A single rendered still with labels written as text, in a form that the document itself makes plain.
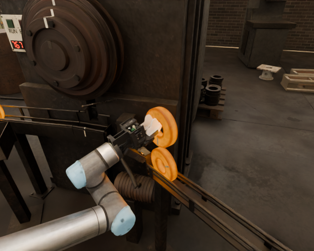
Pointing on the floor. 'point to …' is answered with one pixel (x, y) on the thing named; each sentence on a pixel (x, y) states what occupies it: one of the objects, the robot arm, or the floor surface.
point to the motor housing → (135, 199)
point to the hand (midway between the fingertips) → (160, 123)
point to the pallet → (212, 97)
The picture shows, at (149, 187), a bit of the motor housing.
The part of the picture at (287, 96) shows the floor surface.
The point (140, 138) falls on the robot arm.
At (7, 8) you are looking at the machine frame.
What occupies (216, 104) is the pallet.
